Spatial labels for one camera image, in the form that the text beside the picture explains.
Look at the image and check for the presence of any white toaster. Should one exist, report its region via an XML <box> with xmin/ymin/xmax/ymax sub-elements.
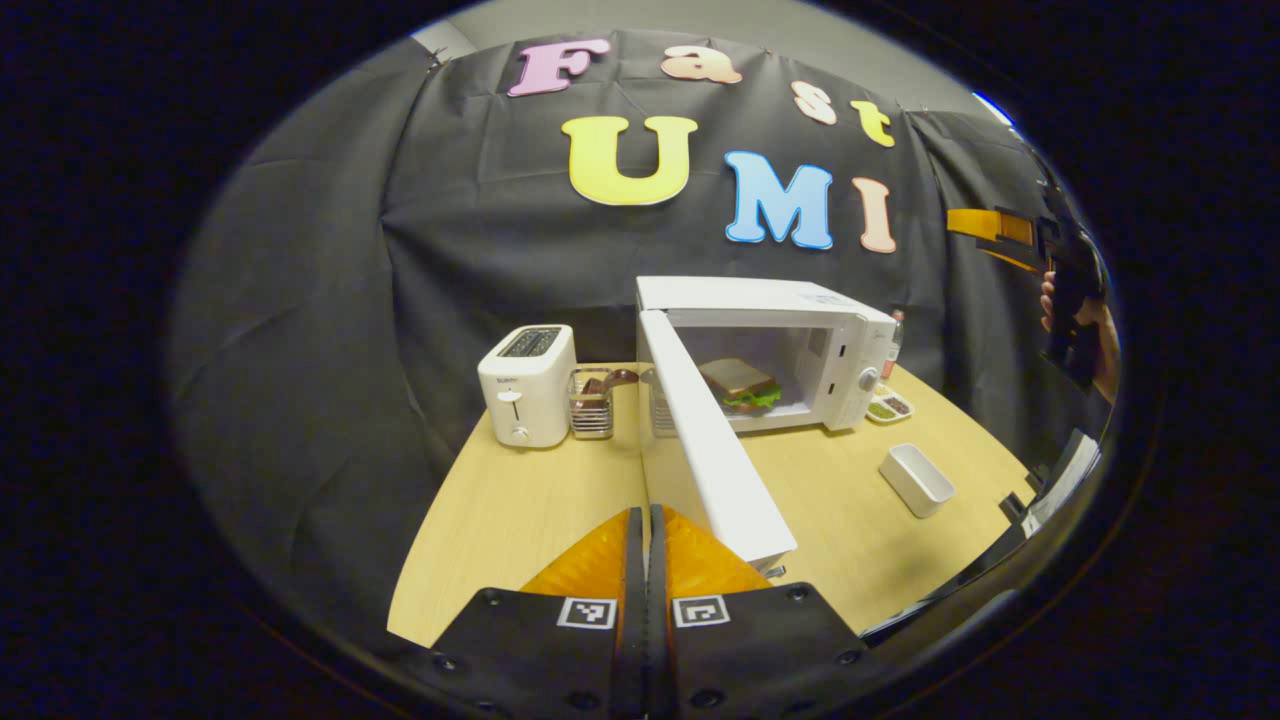
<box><xmin>477</xmin><ymin>324</ymin><xmax>578</xmax><ymax>449</ymax></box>

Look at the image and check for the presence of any metal mesh basket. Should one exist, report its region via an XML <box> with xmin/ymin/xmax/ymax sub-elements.
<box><xmin>568</xmin><ymin>367</ymin><xmax>641</xmax><ymax>441</ymax></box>

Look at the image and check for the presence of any clear bottle with red label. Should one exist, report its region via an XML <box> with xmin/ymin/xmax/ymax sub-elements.
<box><xmin>880</xmin><ymin>310</ymin><xmax>906</xmax><ymax>381</ymax></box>

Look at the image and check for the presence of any white board with black frame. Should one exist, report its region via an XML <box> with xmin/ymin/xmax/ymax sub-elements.
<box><xmin>1000</xmin><ymin>430</ymin><xmax>1103</xmax><ymax>541</ymax></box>

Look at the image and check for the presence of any white divided dish of beans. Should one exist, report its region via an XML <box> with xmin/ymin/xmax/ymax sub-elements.
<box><xmin>866</xmin><ymin>385</ymin><xmax>914</xmax><ymax>425</ymax></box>

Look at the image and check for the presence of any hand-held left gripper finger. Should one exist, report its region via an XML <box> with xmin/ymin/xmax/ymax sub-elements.
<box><xmin>430</xmin><ymin>507</ymin><xmax>646</xmax><ymax>717</ymax></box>
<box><xmin>648</xmin><ymin>504</ymin><xmax>871</xmax><ymax>717</ymax></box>

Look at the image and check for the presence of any white microwave oven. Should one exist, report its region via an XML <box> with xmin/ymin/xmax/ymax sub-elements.
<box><xmin>635</xmin><ymin>276</ymin><xmax>898</xmax><ymax>571</ymax></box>

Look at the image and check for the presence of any lettuce sandwich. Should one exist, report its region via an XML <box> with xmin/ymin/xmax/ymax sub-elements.
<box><xmin>698</xmin><ymin>358</ymin><xmax>783</xmax><ymax>413</ymax></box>

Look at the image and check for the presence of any white rectangular tray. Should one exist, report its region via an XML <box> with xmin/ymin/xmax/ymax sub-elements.
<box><xmin>879</xmin><ymin>443</ymin><xmax>957</xmax><ymax>519</ymax></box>

